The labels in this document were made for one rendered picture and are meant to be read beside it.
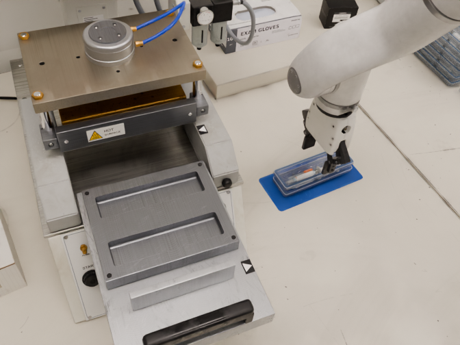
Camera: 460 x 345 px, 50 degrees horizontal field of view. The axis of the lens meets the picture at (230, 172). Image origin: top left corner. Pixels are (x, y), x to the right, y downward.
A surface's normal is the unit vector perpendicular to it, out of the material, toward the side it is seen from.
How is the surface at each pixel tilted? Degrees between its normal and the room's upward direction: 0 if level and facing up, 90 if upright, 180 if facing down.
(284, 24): 87
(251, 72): 0
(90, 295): 65
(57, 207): 41
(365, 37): 55
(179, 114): 90
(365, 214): 0
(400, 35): 106
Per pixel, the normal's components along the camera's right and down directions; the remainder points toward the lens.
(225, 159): 0.29, 0.00
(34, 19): 0.44, 0.72
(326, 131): -0.84, 0.39
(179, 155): 0.07, -0.63
